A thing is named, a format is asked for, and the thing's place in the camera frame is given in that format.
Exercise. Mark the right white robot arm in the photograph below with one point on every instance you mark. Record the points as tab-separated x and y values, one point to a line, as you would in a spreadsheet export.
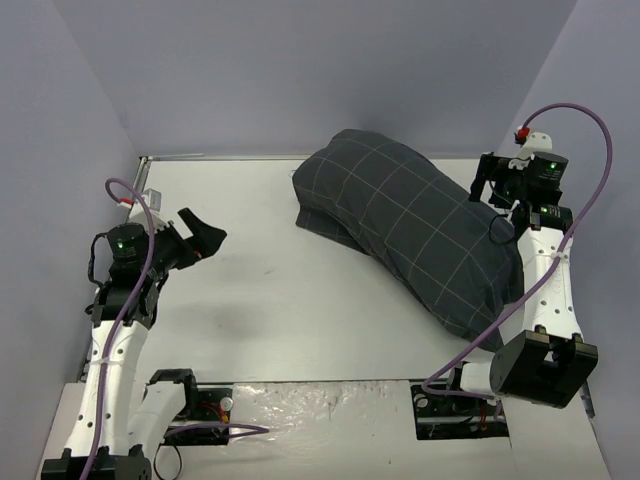
548	361

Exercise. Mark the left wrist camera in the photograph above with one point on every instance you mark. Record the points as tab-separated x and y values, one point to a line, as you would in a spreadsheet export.
152	199

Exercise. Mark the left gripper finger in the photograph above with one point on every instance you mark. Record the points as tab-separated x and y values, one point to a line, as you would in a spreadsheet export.
194	224
207	240

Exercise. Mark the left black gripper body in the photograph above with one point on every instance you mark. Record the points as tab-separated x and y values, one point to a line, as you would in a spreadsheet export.
179	245

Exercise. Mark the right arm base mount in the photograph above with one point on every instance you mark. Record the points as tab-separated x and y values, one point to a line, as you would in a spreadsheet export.
439	417

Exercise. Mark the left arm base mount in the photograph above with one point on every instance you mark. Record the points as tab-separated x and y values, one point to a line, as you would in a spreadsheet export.
213	405

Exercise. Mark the dark grey checked pillowcase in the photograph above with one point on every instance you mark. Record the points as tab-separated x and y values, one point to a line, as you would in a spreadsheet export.
383	199

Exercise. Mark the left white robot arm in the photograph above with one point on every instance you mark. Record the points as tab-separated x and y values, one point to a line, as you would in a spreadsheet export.
110	439

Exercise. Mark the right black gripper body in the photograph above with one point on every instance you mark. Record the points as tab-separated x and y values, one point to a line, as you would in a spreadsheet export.
488	170

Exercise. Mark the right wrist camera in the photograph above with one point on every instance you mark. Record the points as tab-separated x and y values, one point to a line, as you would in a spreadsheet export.
531	142

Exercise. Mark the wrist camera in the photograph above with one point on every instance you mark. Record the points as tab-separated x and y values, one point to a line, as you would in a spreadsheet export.
152	199
531	142

